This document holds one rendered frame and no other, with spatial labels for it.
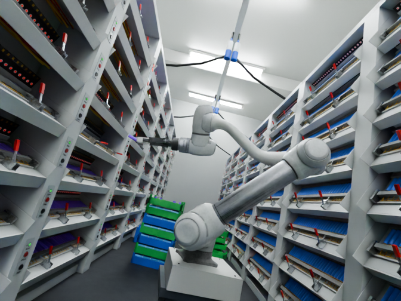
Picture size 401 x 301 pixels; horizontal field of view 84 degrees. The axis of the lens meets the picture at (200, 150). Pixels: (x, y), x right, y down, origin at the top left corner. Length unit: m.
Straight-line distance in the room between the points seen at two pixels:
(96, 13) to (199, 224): 1.01
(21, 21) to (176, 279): 1.02
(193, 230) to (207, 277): 0.26
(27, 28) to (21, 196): 0.56
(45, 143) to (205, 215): 0.68
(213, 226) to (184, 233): 0.12
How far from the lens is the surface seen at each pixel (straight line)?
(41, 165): 1.02
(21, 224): 1.03
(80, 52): 1.14
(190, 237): 0.95
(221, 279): 1.14
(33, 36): 0.84
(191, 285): 1.12
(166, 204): 1.98
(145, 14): 1.87
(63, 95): 1.07
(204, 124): 1.21
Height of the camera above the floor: 0.57
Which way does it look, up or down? 13 degrees up
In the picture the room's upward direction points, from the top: 14 degrees clockwise
